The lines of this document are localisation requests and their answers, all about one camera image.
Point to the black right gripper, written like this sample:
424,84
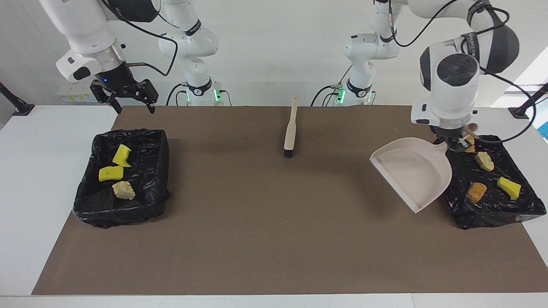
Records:
122,85

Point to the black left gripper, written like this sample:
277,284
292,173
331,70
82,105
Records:
449,132

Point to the pale foam piece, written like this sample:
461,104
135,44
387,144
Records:
124,191
484,161
470,145

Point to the beige plastic dustpan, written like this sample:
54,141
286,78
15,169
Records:
415,171

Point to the brown cork-like lump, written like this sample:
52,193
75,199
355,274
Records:
476,192

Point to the all yellow sponge piece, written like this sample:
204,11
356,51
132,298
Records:
122,155

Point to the small green sponge piece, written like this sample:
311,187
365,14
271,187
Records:
509,187

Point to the green and yellow sponge piece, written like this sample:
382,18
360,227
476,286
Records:
110,173

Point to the beige hand brush black bristles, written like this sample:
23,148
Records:
291,128

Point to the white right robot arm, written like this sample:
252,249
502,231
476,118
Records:
85,38

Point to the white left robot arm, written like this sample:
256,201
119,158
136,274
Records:
454,85

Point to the bin lined with black bag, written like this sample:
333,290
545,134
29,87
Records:
145,188
492,209

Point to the white cardboard box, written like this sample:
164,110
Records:
68,97

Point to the light blue object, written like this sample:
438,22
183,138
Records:
544,130

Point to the brown table mat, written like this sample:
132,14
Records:
257,265

